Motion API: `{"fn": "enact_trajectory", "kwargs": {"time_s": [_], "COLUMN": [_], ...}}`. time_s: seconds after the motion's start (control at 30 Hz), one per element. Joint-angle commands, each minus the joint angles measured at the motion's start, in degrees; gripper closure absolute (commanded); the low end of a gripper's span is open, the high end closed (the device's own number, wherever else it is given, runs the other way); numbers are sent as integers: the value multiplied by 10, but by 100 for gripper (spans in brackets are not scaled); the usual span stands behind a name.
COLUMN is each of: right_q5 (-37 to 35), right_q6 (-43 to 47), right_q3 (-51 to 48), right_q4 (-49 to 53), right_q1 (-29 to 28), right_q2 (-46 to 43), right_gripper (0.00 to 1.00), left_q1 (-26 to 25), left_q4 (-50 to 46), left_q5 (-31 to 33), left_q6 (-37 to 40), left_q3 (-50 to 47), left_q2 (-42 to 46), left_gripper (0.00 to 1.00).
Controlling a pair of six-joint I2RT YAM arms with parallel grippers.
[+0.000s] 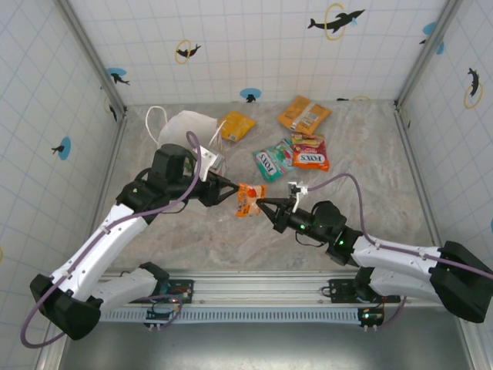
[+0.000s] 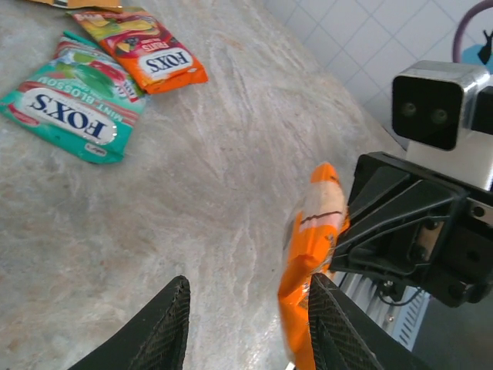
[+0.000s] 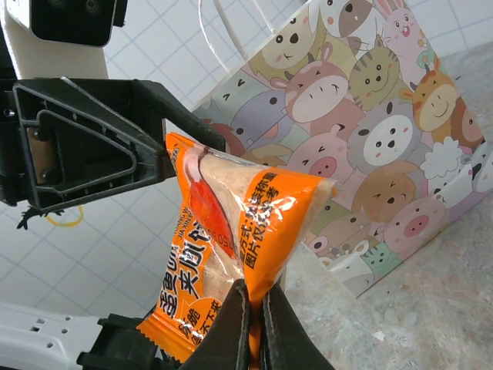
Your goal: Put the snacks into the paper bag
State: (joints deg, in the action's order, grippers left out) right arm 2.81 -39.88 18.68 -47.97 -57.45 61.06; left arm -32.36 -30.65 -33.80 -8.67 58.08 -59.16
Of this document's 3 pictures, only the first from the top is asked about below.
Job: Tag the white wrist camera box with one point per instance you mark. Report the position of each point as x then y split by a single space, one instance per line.
297 190
208 158

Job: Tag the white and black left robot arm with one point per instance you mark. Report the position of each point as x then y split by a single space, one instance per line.
96 250

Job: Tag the small orange snack packet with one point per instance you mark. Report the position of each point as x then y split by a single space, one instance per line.
249 200

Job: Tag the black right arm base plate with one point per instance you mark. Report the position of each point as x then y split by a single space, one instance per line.
341 287

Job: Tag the dolphin blue circle sticker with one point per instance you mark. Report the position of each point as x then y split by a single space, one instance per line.
250 93
65 148
429 29
115 72

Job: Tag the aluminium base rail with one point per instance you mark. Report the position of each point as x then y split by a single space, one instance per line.
262 285

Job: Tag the aluminium side rail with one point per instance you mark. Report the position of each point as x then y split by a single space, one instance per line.
418 173
109 169

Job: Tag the cartoon animal paper bag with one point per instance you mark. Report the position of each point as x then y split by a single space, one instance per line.
185 123

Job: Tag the large orange snack packet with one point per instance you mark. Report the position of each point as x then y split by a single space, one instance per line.
304 113

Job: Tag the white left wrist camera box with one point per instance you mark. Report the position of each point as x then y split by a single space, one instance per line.
208 158

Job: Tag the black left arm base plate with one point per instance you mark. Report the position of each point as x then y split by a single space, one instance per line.
185 287

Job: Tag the grey metal panel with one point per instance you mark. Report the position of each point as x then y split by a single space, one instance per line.
269 347

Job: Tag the yellow snack packet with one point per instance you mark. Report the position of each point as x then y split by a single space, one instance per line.
237 125

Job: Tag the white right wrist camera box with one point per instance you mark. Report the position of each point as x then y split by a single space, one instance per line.
297 190

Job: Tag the green Fox's candy bag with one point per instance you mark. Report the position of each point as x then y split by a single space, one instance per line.
271 162

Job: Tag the orange-red Fox's candy bag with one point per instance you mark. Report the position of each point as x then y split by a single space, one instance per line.
311 156

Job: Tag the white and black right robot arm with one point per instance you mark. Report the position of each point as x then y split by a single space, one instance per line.
393 254

